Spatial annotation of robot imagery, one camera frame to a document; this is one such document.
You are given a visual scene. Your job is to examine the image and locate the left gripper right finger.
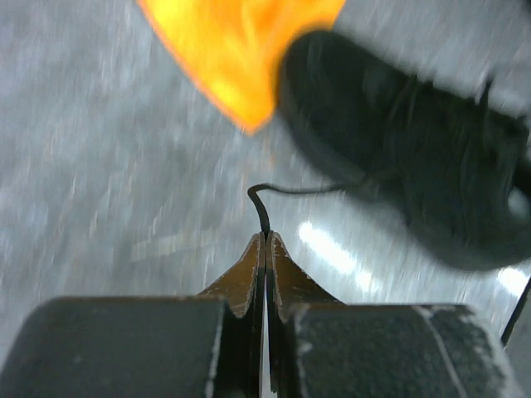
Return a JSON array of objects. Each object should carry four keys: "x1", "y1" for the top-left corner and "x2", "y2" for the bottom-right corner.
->
[{"x1": 265, "y1": 232, "x2": 524, "y2": 397}]

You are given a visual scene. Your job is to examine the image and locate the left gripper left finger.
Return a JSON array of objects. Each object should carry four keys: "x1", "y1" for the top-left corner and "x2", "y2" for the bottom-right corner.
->
[{"x1": 1, "y1": 234, "x2": 266, "y2": 397}]

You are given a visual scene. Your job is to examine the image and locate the black shoe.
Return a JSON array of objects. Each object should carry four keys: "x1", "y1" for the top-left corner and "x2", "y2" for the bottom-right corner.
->
[{"x1": 247, "y1": 29, "x2": 531, "y2": 273}]

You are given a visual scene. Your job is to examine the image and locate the orange Mickey Mouse pillow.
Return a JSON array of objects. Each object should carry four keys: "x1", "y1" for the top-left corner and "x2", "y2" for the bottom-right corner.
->
[{"x1": 139, "y1": 0, "x2": 344, "y2": 136}]

